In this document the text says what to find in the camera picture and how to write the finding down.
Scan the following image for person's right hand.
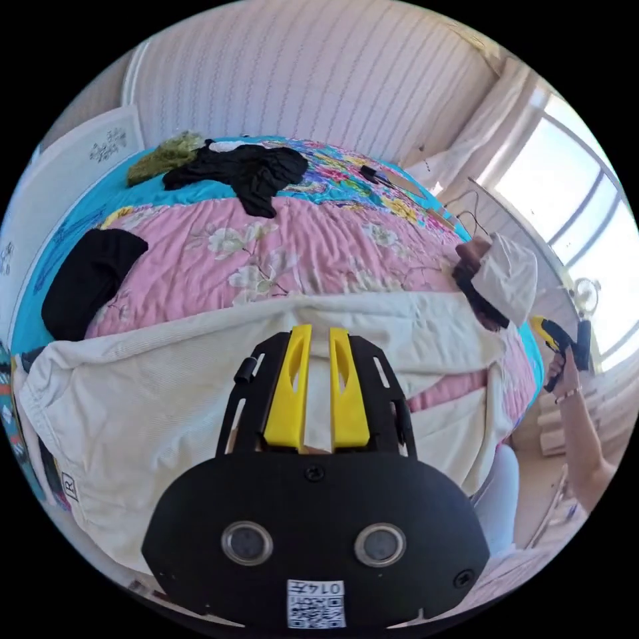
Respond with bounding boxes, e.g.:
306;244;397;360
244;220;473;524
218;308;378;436
545;344;583;404

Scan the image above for colourful patterned cloth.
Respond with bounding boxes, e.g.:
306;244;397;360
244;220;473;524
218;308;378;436
0;339;71;510

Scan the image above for person's body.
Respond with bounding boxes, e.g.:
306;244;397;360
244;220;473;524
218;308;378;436
471;443;521;556

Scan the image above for bed with pink floral quilt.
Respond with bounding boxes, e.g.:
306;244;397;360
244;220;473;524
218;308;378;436
9;134;545;450

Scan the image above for pile of folded clothes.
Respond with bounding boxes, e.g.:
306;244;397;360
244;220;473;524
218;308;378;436
451;232;539;332

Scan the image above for window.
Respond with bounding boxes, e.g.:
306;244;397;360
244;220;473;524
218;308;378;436
479;89;639;373

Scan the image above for small black device with cable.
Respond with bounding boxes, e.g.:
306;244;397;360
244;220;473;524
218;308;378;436
359;165;400;190

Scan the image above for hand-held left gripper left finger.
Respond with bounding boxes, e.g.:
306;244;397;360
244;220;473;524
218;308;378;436
263;324;313;448

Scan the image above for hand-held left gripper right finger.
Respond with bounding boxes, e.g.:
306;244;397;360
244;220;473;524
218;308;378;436
329;327;371;448

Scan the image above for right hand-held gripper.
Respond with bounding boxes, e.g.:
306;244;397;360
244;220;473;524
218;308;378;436
530;315;579;393

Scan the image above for black garment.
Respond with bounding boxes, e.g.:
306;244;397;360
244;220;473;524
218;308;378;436
41;228;150;342

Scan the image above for person's right forearm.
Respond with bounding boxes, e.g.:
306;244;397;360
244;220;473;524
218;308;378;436
554;388;619;515

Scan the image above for beige long pants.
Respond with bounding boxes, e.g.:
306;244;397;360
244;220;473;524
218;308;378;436
13;291;511;575

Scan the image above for standing fan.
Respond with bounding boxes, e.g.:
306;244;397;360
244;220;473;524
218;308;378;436
571;277;602;320

